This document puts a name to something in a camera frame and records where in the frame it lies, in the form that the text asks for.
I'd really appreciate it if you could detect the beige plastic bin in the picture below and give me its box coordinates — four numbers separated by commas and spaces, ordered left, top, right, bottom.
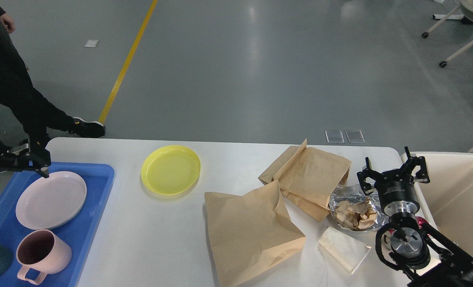
414, 152, 473, 257

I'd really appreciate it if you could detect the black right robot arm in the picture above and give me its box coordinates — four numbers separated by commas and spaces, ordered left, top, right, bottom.
357, 147, 473, 287

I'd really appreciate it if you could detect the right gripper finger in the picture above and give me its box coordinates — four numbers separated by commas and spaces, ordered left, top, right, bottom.
394, 147, 430, 184
357, 157, 385, 196

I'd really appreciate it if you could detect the clear floor plate left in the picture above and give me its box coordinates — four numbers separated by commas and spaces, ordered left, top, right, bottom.
325, 130, 345, 144

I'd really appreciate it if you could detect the clear floor plate right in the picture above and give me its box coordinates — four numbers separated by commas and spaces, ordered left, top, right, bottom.
345, 130, 366, 144

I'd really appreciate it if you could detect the person in black clothes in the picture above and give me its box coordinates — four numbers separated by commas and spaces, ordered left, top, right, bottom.
0, 6, 106, 147

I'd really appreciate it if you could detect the red object under arm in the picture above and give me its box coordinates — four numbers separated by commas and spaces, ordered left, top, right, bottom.
416, 216, 430, 229

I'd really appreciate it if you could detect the clear floor plate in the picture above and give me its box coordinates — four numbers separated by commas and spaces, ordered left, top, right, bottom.
345, 130, 366, 144
325, 130, 345, 144

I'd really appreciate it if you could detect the white chair base right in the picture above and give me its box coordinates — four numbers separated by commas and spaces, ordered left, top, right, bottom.
420, 0, 473, 70

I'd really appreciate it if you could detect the pink ribbed mug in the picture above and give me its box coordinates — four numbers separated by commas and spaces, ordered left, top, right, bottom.
16, 229, 73, 285

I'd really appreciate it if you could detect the pink plate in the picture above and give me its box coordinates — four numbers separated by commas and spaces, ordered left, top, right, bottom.
16, 171, 87, 230

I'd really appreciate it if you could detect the blue plastic tray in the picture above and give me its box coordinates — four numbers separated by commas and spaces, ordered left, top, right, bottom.
0, 162, 114, 287

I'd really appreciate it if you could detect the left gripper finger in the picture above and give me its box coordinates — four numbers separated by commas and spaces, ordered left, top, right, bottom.
0, 145, 52, 178

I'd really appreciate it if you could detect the large brown paper bag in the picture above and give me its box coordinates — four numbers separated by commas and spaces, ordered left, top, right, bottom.
204, 181, 305, 287

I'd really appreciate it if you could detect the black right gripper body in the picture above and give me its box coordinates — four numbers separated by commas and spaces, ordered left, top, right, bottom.
374, 171, 420, 217

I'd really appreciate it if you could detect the yellow plastic plate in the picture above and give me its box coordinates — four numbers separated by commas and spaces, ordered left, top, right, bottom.
140, 145, 201, 196

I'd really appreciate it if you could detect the white paper napkin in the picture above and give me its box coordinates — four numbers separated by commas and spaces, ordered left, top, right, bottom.
318, 226, 371, 274

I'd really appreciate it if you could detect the rear brown paper bag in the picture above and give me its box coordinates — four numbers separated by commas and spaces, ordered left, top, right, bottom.
258, 139, 351, 222

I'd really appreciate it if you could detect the foil tray with crumpled paper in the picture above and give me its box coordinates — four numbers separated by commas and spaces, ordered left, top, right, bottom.
328, 184, 388, 232

